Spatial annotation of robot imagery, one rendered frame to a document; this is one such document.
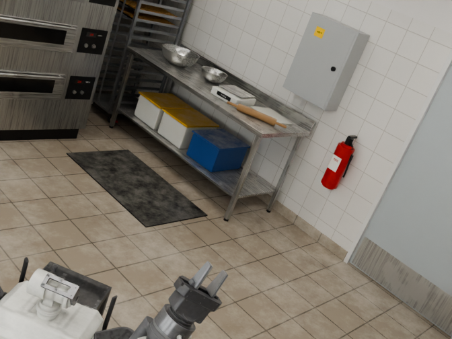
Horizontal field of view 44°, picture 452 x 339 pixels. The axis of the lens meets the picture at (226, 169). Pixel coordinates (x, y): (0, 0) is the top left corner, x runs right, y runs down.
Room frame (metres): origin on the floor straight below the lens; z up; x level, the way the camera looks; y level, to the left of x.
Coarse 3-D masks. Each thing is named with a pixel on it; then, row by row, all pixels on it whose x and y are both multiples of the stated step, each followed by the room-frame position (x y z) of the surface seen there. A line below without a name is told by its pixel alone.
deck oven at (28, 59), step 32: (0, 0) 4.03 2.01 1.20; (32, 0) 4.23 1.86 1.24; (64, 0) 4.45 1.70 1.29; (96, 0) 4.68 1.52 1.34; (0, 32) 4.03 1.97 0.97; (32, 32) 4.24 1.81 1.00; (64, 32) 4.46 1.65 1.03; (96, 32) 4.74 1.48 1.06; (0, 64) 4.10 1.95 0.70; (32, 64) 4.32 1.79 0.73; (64, 64) 4.56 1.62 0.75; (96, 64) 4.82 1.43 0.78; (0, 96) 4.12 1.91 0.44; (32, 96) 4.35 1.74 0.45; (64, 96) 4.62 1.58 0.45; (0, 128) 4.19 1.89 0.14; (32, 128) 4.43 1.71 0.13; (64, 128) 4.69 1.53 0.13
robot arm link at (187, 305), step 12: (180, 276) 1.03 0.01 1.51; (180, 288) 1.01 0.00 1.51; (192, 288) 1.02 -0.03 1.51; (204, 288) 1.07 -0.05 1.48; (180, 300) 1.00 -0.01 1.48; (192, 300) 1.01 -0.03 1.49; (204, 300) 1.02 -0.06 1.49; (216, 300) 1.05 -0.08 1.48; (168, 312) 1.00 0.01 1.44; (180, 312) 1.00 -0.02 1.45; (192, 312) 1.01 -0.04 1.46; (204, 312) 1.02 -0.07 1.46; (156, 324) 0.99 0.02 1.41; (168, 324) 0.98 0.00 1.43; (180, 324) 0.99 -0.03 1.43; (192, 324) 1.03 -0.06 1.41; (168, 336) 0.97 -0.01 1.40; (180, 336) 0.98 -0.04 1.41
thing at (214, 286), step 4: (220, 272) 1.08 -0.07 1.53; (224, 272) 1.07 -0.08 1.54; (216, 276) 1.08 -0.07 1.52; (220, 276) 1.07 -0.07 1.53; (224, 276) 1.06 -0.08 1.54; (216, 280) 1.07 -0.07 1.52; (220, 280) 1.06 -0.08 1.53; (224, 280) 1.06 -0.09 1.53; (212, 284) 1.07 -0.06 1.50; (216, 284) 1.06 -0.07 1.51; (220, 284) 1.05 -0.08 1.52; (208, 288) 1.06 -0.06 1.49; (212, 288) 1.06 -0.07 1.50; (216, 288) 1.05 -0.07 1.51; (208, 292) 1.05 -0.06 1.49; (212, 292) 1.05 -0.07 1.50; (216, 292) 1.05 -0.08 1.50; (212, 296) 1.04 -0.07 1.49
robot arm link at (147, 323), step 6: (150, 318) 1.05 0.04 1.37; (144, 324) 1.02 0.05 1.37; (150, 324) 1.00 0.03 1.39; (138, 330) 1.02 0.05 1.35; (144, 330) 1.02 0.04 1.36; (150, 330) 0.99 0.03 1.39; (156, 330) 0.98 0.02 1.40; (132, 336) 1.02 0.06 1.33; (138, 336) 1.01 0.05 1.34; (144, 336) 1.00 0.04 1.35; (150, 336) 0.98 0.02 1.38; (156, 336) 0.97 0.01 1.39; (162, 336) 0.97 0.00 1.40
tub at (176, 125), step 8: (168, 112) 5.13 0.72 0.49; (176, 112) 5.21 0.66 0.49; (184, 112) 5.31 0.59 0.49; (192, 112) 5.40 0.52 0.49; (168, 120) 5.12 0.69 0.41; (176, 120) 5.06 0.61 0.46; (184, 120) 5.07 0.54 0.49; (192, 120) 5.16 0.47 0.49; (200, 120) 5.25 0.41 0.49; (208, 120) 5.34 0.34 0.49; (160, 128) 5.16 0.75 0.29; (168, 128) 5.10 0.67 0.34; (176, 128) 5.04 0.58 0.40; (184, 128) 4.98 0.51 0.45; (192, 128) 5.04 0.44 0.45; (200, 128) 5.13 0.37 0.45; (208, 128) 5.22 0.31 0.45; (216, 128) 5.32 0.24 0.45; (168, 136) 5.08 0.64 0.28; (176, 136) 5.02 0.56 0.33; (184, 136) 4.98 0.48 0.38; (176, 144) 5.00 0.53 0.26; (184, 144) 5.01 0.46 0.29
